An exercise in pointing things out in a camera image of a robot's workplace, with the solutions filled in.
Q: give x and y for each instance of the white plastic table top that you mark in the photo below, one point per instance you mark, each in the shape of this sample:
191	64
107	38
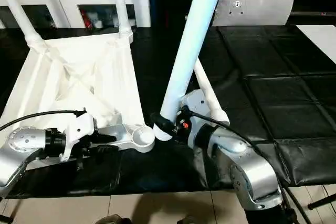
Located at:
78	77

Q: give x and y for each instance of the white plastic table leg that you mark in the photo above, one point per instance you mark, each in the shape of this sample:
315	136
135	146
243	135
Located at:
207	87
120	3
189	51

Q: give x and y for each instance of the white leg with black mark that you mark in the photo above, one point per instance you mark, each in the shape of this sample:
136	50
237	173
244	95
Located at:
15	6

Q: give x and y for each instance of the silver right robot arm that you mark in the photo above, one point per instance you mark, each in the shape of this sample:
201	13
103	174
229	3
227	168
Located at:
249	161

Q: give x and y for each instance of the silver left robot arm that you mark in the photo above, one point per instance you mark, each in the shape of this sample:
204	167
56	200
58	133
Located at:
23	137

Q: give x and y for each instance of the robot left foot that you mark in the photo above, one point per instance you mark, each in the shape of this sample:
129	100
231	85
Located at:
114	220

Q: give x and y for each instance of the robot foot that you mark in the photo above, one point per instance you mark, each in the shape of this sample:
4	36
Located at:
189	221
114	220

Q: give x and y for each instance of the black work mat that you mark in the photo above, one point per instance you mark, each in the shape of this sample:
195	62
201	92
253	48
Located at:
262	90

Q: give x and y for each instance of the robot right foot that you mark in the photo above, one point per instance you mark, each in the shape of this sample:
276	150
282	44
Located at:
189	221

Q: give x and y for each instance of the red bottle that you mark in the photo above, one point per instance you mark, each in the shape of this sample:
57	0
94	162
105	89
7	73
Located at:
84	18

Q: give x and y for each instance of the grey printed cushion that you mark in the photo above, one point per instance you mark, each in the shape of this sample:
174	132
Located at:
257	3

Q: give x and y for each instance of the white flat board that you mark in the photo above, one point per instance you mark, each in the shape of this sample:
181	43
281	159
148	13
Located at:
320	40

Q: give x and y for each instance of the black stand leg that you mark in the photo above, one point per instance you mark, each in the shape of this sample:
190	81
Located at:
323	204

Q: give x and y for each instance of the black bar with red mark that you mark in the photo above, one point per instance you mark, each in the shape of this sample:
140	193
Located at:
312	14

